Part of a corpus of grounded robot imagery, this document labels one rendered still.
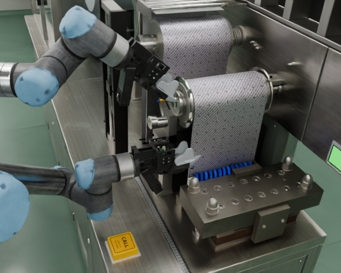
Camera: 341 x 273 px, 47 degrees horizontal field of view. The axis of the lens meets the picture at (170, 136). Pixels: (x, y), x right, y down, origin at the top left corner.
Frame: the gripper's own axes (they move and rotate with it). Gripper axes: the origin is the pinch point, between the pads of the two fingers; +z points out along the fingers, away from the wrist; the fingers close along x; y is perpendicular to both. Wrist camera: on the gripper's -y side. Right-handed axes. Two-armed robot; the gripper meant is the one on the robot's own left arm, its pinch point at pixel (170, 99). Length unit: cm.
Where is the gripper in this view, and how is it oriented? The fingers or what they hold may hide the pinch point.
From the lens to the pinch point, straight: 108.2
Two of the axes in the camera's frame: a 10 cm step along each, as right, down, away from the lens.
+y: 6.3, -7.5, -2.0
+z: 6.8, 4.1, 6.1
